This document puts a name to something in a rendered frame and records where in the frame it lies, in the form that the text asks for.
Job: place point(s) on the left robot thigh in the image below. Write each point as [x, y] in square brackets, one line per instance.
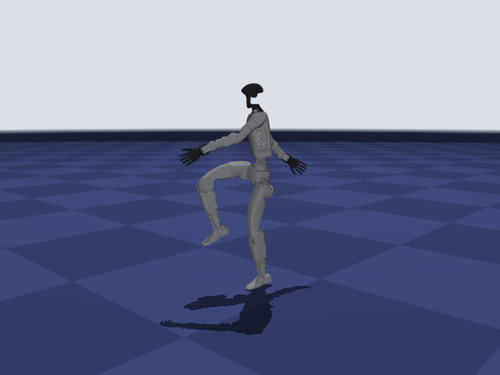
[256, 206]

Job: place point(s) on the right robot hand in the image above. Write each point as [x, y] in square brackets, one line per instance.
[293, 163]

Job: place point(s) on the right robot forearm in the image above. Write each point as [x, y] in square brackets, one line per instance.
[278, 152]

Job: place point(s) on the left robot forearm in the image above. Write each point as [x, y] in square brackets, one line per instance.
[223, 142]

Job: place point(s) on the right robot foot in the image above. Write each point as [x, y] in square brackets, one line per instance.
[214, 236]

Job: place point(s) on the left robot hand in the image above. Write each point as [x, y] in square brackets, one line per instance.
[193, 154]

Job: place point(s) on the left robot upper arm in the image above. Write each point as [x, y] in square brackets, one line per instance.
[256, 121]

